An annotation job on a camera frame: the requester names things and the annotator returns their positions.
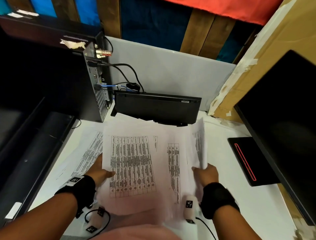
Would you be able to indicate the person's right hand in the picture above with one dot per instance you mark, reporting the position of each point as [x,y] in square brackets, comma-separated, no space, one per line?
[207,175]

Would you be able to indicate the red-orange cloth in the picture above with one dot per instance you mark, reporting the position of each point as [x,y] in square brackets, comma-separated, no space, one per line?
[234,10]

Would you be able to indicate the black monitor base red line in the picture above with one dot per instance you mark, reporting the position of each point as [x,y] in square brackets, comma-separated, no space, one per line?
[261,163]

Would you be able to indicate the white paper label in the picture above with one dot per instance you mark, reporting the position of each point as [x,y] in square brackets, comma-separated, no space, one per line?
[28,12]
[15,15]

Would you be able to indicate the person's right forearm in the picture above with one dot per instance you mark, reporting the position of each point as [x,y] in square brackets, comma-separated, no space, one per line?
[234,227]

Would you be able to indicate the black computer tower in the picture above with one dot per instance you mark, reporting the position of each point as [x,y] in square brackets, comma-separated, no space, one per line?
[61,81]

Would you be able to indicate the white printed paper sheet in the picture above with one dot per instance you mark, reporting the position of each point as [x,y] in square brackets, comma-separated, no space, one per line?
[200,146]

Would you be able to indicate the silver security lock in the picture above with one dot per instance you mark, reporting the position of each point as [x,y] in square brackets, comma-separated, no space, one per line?
[102,52]

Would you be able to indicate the crumpled beige tape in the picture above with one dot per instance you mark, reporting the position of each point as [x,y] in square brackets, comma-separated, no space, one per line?
[72,44]

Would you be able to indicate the person's left hand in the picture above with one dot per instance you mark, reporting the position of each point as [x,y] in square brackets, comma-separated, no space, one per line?
[98,171]

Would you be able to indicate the black monitor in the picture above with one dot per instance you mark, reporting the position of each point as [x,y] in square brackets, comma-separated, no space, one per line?
[29,160]
[284,111]

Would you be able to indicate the brown cardboard panel white tape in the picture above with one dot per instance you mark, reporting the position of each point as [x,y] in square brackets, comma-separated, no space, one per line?
[284,37]

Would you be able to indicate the grey divider panel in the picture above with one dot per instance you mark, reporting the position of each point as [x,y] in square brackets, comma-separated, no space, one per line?
[172,74]

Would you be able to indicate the pile of printed papers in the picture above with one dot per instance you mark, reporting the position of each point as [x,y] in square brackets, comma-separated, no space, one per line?
[138,168]

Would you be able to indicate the white table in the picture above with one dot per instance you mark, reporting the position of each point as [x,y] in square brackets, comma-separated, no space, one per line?
[219,143]

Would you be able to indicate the person's left forearm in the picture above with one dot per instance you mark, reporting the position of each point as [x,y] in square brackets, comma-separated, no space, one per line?
[37,220]

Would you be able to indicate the black keyboard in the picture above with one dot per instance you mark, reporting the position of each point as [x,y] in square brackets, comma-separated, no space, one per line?
[158,108]

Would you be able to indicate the pink garment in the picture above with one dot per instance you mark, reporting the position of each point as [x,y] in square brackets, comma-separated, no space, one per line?
[138,233]

